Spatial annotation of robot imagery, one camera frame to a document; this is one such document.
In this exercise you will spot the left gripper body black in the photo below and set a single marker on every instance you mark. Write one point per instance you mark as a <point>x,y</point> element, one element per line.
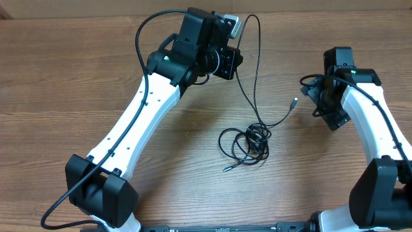
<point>220,62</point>

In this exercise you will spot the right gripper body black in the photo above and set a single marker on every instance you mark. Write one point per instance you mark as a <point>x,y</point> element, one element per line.
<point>333,112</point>

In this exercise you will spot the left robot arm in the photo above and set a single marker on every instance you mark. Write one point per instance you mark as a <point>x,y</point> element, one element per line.
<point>99,183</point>

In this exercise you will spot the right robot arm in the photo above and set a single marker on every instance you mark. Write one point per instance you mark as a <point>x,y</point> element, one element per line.
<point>381,198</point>

